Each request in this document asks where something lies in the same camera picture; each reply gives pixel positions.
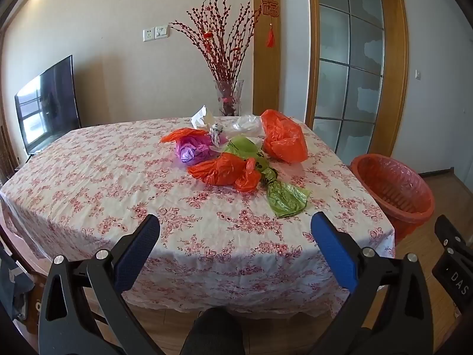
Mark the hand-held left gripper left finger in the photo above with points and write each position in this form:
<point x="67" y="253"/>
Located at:
<point x="138" y="251"/>

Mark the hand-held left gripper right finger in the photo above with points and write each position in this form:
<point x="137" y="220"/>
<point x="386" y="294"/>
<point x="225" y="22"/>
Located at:
<point x="334" y="251"/>

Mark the orange plastic basket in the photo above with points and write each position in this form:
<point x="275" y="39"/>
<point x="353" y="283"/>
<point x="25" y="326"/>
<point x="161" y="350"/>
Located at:
<point x="406" y="220"/>

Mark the purple plastic bag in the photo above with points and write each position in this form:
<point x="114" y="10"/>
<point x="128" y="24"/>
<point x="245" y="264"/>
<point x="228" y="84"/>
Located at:
<point x="187" y="154"/>

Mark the pink plastic bag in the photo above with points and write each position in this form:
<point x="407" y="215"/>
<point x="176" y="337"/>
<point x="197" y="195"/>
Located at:
<point x="201" y="142"/>

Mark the light green plastic bag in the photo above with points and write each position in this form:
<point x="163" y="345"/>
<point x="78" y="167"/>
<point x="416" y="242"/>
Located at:
<point x="286" y="198"/>

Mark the floral red white tablecloth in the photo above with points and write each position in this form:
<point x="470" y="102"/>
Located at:
<point x="111" y="177"/>

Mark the person's dark trouser leg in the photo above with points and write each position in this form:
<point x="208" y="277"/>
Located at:
<point x="214" y="332"/>

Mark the crumpled orange plastic bag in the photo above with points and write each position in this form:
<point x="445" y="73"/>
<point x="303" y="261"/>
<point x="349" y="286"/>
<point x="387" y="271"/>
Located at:
<point x="221" y="170"/>

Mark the flat orange plastic bag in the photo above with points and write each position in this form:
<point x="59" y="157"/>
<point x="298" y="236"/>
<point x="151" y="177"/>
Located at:
<point x="183" y="134"/>

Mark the large orange plastic bag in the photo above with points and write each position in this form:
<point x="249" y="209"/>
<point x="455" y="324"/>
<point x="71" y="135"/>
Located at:
<point x="282" y="135"/>

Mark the white paw print bag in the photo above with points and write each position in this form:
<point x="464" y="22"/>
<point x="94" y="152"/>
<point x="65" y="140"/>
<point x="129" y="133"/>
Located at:
<point x="216" y="133"/>

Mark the crumpled white paper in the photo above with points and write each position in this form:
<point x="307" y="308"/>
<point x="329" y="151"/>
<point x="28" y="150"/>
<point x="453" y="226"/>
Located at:
<point x="201" y="115"/>

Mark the clear plastic bag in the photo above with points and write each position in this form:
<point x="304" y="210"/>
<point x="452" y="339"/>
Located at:
<point x="245" y="125"/>

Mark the brown wooden furniture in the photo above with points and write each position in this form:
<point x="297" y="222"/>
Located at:
<point x="7" y="151"/>

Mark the black flat screen television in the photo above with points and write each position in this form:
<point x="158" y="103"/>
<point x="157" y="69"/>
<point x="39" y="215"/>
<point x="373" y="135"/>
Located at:
<point x="48" y="103"/>

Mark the clear glass vase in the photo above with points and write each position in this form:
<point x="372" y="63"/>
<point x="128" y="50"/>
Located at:
<point x="229" y="100"/>

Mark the frosted glass door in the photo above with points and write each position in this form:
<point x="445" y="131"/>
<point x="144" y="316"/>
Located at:
<point x="347" y="63"/>

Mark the red berry branches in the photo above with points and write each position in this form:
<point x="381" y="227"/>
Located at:
<point x="221" y="55"/>

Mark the red hanging knot ornament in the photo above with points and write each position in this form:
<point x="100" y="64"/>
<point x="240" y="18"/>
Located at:
<point x="270" y="9"/>

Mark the wooden wall pillar trim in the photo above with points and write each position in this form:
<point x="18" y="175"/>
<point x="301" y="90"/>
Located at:
<point x="266" y="74"/>

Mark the wooden door frame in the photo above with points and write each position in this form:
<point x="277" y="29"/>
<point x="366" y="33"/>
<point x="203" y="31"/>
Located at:
<point x="397" y="63"/>

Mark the white wall socket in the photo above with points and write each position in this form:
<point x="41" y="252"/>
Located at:
<point x="148" y="34"/>

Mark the white light switch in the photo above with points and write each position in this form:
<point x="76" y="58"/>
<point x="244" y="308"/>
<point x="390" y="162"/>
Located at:
<point x="161" y="31"/>

